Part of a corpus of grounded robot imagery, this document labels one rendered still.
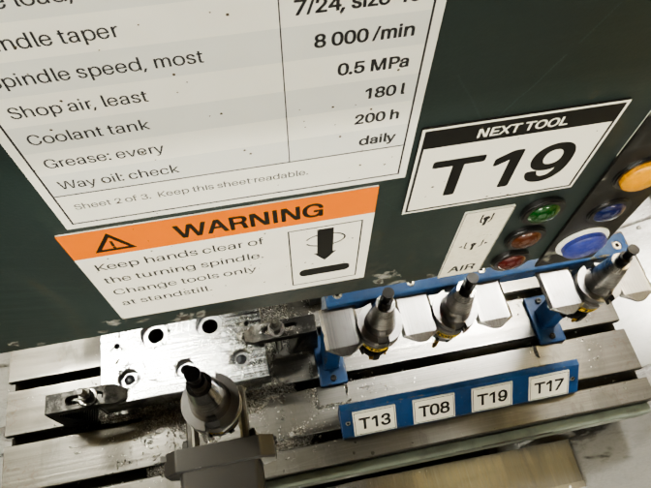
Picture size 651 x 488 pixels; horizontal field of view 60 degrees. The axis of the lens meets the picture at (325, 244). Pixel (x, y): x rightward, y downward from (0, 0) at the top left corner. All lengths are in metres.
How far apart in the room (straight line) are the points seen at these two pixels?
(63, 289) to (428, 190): 0.20
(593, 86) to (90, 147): 0.21
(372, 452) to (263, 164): 0.88
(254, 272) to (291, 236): 0.04
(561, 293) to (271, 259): 0.63
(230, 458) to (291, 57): 0.50
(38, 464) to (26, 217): 0.94
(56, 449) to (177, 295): 0.85
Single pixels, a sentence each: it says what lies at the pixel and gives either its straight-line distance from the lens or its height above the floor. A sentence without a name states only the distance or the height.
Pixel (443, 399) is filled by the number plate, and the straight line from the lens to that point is 1.08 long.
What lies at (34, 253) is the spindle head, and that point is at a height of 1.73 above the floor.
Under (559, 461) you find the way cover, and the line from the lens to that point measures 1.36.
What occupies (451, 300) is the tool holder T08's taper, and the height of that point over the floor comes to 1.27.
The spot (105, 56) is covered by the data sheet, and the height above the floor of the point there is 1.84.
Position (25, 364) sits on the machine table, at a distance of 1.25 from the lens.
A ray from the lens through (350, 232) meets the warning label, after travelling 0.32.
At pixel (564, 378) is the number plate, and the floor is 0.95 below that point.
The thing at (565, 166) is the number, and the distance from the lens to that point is 0.32.
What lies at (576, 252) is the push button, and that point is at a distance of 0.42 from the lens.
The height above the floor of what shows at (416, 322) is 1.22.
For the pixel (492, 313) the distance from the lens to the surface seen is 0.85.
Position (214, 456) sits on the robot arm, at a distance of 0.65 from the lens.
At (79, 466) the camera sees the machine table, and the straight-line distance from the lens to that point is 1.16.
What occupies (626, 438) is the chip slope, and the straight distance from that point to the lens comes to 1.41.
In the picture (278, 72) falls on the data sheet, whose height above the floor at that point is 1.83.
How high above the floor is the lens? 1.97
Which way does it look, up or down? 61 degrees down
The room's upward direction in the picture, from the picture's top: 2 degrees clockwise
